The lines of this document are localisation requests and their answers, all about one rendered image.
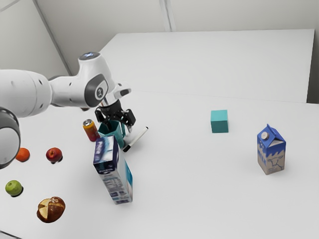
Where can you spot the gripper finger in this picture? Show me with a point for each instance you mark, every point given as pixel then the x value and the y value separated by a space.
pixel 102 117
pixel 130 118

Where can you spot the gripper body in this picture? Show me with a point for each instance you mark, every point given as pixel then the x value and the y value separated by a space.
pixel 112 109

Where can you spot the teal faceted mug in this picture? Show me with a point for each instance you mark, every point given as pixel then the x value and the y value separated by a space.
pixel 115 132

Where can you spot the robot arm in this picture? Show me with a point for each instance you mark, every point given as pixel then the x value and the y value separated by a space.
pixel 64 88

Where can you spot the orange drink can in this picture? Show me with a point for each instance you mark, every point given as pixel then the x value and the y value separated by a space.
pixel 91 130

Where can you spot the white marker pen black cap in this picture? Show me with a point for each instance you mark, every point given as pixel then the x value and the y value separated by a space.
pixel 135 139

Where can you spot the tall blue white carton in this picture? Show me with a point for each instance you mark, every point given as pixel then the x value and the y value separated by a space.
pixel 113 169

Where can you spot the red apple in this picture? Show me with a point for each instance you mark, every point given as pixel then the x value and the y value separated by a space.
pixel 53 154

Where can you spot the orange fruit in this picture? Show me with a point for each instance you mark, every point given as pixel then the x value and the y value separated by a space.
pixel 23 155

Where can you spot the teal block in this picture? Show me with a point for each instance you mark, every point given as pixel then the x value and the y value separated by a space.
pixel 219 122

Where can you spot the brown pretzel bread roll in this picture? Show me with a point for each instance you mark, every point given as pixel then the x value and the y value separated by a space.
pixel 51 209

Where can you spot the green apple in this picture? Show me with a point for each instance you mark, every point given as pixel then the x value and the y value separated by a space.
pixel 13 187

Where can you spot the blue milk carton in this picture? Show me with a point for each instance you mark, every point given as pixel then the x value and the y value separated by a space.
pixel 271 152

